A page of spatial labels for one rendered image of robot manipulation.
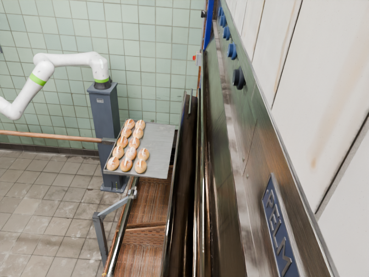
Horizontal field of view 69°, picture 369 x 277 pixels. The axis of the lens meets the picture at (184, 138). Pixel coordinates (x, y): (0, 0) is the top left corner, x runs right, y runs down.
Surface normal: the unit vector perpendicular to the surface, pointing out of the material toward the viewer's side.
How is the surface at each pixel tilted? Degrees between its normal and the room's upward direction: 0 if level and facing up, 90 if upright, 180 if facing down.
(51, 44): 90
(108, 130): 90
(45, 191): 0
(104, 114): 90
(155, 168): 0
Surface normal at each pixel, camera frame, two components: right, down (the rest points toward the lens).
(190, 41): -0.05, 0.58
